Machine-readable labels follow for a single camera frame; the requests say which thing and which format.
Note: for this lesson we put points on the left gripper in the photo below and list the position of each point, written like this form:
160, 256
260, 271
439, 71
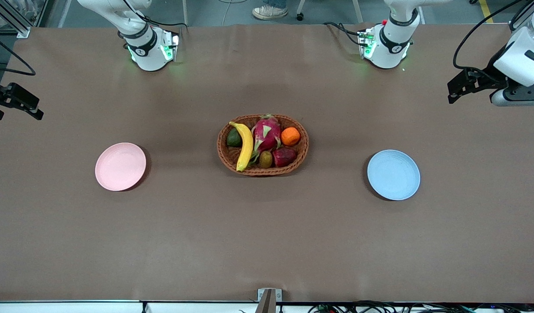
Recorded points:
485, 78

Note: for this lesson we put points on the red apple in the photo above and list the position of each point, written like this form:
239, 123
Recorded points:
284, 157

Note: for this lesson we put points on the yellow banana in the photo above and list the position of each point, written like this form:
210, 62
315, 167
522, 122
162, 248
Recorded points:
247, 145

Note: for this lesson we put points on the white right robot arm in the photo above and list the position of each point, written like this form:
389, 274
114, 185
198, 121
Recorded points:
147, 54

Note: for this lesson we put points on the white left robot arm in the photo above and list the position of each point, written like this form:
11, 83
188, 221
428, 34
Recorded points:
386, 48

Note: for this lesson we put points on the pink plate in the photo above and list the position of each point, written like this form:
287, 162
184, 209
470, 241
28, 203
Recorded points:
120, 166

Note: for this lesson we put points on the blue plate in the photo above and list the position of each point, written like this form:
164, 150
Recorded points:
393, 174

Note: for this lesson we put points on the office chair base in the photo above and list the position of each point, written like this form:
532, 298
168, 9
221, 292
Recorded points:
300, 16

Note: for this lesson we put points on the orange fruit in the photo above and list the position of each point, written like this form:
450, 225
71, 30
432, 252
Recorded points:
290, 136

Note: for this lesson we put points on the green avocado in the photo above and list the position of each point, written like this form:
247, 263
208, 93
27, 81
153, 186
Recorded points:
233, 138

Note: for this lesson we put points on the pink dragon fruit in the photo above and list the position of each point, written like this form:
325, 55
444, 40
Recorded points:
266, 132

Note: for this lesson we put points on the white sneaker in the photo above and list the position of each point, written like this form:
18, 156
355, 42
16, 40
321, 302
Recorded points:
270, 11

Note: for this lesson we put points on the brown kiwi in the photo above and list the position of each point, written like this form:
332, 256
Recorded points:
266, 159

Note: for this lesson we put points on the brown wicker basket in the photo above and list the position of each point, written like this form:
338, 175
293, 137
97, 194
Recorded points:
249, 167

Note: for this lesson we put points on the aluminium frame post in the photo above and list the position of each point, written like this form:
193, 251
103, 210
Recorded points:
12, 19
525, 15

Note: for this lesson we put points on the white table edge rail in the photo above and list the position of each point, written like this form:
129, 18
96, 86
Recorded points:
75, 306

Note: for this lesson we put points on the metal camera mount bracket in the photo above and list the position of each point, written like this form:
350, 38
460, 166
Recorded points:
269, 300

